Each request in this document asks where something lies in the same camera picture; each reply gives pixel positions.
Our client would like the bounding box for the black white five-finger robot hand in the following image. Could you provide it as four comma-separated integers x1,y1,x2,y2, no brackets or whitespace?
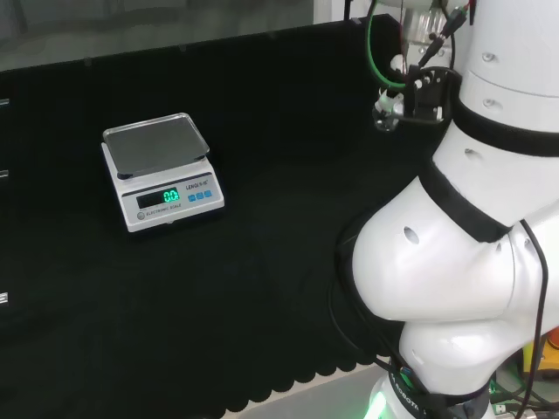
372,53,453,132

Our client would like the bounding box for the clear glass beaker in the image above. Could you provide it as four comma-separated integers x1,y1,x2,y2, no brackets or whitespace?
372,103,400,133

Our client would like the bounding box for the white electronic balance steel pan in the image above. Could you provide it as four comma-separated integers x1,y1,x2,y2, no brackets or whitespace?
100,112,227,234

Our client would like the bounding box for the black bench cloth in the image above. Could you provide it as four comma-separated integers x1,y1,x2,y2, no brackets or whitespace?
0,12,442,419

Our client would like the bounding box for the yellow stop button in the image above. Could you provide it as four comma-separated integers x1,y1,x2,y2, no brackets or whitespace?
519,326,559,381

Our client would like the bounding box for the green cable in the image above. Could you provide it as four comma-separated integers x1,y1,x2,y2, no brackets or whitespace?
365,0,408,92

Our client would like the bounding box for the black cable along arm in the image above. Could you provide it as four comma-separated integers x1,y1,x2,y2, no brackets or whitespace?
518,219,550,419

